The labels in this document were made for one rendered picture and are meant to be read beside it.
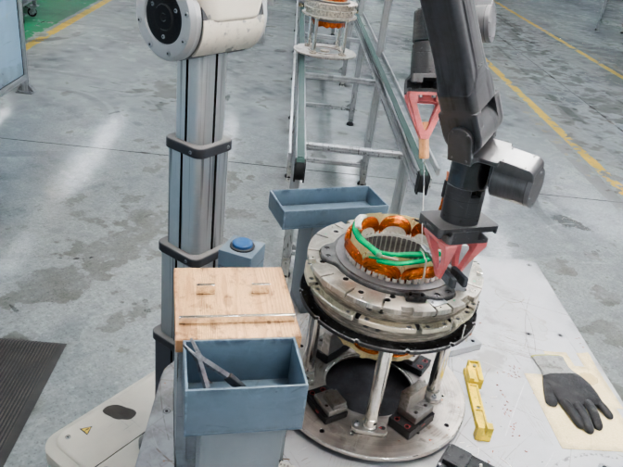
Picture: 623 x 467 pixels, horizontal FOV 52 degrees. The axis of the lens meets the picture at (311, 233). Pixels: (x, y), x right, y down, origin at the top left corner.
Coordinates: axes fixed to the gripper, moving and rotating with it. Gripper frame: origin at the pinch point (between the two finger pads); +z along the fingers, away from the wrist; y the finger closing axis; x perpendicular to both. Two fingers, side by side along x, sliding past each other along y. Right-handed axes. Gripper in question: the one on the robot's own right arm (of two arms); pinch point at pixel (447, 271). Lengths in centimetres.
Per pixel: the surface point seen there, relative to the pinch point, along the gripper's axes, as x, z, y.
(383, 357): 4.1, 18.6, -5.9
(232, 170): 307, 103, 45
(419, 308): 1.4, 7.4, -2.6
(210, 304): 12.5, 10.0, -34.2
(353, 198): 53, 11, 9
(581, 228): 203, 107, 244
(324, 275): 13.4, 7.0, -14.7
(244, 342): 2.8, 10.9, -31.2
